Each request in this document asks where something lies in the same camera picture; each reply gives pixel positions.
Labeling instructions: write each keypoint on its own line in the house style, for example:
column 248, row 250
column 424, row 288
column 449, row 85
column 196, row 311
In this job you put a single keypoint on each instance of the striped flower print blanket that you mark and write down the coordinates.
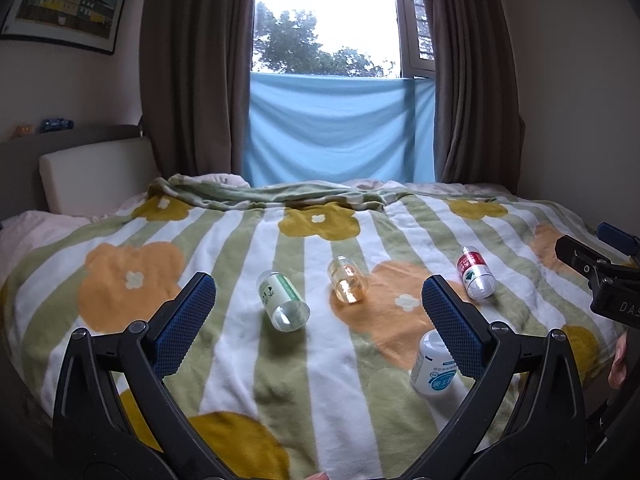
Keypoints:
column 310, row 400

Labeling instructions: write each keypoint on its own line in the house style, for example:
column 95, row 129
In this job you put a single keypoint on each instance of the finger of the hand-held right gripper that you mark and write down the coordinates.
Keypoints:
column 620, row 236
column 580, row 255

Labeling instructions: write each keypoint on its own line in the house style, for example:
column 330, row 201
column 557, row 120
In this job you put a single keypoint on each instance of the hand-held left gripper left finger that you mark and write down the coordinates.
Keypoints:
column 184, row 330

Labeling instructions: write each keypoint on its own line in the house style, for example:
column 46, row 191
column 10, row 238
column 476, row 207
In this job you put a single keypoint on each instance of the white headboard cushion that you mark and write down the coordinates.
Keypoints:
column 97, row 175

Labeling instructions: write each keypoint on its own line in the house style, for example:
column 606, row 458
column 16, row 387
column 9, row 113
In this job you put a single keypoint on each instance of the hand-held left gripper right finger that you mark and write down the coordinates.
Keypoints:
column 450, row 330

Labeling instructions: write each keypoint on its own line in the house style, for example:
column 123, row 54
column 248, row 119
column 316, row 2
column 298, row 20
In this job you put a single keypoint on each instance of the white cup with blue label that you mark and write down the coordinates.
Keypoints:
column 434, row 366

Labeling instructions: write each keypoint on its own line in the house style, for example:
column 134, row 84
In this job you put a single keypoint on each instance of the person's right hand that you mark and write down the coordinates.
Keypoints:
column 619, row 362

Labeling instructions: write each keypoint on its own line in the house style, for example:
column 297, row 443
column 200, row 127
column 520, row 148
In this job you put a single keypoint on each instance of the framed picture of houses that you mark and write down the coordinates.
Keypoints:
column 65, row 2

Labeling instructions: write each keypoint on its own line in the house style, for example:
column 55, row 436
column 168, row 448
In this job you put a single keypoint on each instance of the window sash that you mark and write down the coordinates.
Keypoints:
column 415, row 15

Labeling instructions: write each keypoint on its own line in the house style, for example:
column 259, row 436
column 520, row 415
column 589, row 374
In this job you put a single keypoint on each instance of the clear cup with red label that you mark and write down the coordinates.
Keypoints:
column 475, row 272

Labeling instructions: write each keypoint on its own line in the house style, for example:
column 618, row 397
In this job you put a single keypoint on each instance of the tree outside window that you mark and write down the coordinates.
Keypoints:
column 305, row 45

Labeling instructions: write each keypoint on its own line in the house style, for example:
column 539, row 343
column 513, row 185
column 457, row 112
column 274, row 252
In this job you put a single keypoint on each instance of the small orange figure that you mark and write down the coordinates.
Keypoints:
column 22, row 131

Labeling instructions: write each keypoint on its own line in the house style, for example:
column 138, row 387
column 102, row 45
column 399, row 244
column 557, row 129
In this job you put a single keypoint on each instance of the blue toy car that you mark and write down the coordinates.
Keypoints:
column 56, row 124

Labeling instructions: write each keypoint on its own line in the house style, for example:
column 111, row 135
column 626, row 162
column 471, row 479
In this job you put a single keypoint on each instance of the white pillow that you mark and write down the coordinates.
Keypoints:
column 35, row 240

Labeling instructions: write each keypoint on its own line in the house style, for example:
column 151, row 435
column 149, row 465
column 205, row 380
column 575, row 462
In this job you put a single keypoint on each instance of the clear cup with green label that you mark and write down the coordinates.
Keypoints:
column 282, row 302

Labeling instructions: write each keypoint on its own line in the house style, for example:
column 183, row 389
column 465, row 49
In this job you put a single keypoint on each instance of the grey headboard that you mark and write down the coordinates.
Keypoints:
column 70, row 137

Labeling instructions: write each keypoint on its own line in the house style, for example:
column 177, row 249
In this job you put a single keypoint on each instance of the light blue cloth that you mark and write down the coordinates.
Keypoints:
column 340, row 130

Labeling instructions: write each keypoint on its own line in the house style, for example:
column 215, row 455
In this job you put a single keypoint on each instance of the clear orange cup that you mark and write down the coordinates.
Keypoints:
column 347, row 280

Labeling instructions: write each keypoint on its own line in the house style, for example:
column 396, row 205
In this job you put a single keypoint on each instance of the brown curtain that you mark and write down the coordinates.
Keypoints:
column 475, row 70
column 197, row 70

